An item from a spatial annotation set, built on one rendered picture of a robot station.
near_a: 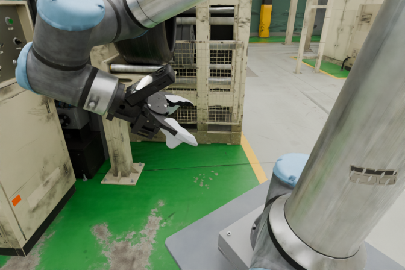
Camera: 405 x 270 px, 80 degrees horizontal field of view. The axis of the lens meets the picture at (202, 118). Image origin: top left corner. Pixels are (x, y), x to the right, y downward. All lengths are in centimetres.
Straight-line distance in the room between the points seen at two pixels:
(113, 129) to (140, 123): 130
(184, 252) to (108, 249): 89
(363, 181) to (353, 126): 6
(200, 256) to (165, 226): 89
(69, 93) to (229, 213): 64
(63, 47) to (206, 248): 64
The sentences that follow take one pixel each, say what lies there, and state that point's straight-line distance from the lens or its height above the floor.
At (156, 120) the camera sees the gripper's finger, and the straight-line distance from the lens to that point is 52.
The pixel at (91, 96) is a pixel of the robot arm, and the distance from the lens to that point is 52.
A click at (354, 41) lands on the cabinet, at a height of 58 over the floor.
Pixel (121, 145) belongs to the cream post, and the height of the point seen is 31.
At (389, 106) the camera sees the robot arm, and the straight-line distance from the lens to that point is 30.
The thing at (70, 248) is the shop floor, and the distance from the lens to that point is 173.
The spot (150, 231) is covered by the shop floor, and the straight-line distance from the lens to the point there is 167.
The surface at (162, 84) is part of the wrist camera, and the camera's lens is 51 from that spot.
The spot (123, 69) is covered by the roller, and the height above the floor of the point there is 90.
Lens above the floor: 126
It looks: 25 degrees down
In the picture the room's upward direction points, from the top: straight up
